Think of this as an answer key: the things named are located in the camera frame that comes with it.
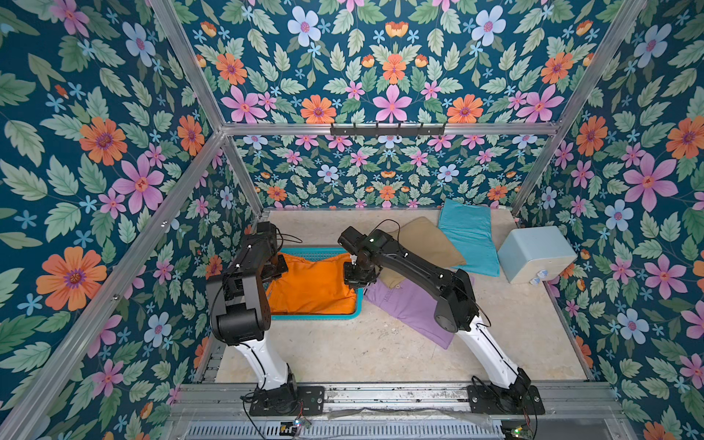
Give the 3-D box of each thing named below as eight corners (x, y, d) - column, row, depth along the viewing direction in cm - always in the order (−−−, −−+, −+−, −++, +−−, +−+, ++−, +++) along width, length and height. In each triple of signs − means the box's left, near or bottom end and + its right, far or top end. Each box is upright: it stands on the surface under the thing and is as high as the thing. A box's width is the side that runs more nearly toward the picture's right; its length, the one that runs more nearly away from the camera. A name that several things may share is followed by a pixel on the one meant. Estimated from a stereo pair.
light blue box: (503, 286, 98) (522, 261, 86) (491, 252, 108) (507, 226, 96) (557, 286, 98) (583, 261, 86) (540, 252, 108) (562, 225, 96)
